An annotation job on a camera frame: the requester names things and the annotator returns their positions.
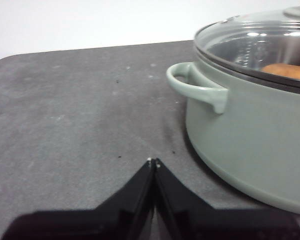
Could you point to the brown potato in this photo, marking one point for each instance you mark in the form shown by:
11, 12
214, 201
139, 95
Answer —
287, 71

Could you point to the glass lid with green knob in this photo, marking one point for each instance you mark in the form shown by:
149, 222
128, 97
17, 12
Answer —
227, 45

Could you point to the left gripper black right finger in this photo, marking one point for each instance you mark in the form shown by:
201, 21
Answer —
215, 225

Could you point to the sage green electric cooking pot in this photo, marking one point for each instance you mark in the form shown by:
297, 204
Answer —
252, 150

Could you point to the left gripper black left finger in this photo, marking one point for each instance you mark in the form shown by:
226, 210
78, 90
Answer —
102, 225

